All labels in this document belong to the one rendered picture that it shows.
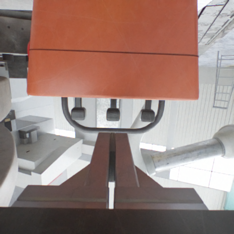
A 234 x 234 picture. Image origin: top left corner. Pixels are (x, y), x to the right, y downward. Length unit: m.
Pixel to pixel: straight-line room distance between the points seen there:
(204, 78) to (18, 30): 12.90
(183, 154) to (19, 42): 1.21
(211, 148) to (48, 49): 0.91
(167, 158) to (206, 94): 12.86
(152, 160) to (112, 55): 0.75
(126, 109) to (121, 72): 3.10
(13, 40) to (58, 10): 1.13
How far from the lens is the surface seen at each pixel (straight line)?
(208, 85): 13.65
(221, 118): 14.19
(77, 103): 0.26
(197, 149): 0.96
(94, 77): 0.18
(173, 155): 0.92
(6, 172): 1.51
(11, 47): 1.32
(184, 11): 0.21
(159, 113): 0.32
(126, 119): 3.32
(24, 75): 1.43
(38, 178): 3.03
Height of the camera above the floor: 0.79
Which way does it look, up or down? 14 degrees up
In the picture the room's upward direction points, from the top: 178 degrees counter-clockwise
